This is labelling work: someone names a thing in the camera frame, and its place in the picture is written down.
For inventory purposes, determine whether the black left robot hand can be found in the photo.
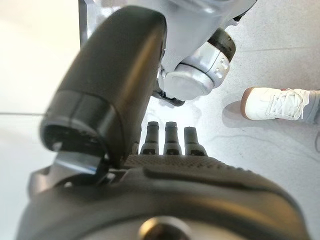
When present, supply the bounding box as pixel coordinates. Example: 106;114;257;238
16;4;311;240

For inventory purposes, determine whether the white sneaker gum sole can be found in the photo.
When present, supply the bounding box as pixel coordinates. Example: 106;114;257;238
240;86;312;122

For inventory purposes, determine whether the white counter cabinet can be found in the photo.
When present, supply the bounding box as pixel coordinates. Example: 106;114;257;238
0;0;87;176

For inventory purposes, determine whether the grey trouser leg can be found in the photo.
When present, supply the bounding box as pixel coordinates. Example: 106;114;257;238
303;90;320;125

